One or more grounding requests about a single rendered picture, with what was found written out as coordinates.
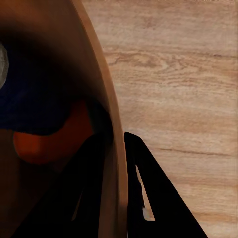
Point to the trash can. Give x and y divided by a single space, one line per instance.
59 37

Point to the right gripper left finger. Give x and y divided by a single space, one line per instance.
51 216

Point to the can of soda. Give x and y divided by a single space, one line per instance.
30 100
87 118

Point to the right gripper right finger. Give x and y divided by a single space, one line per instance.
173 217

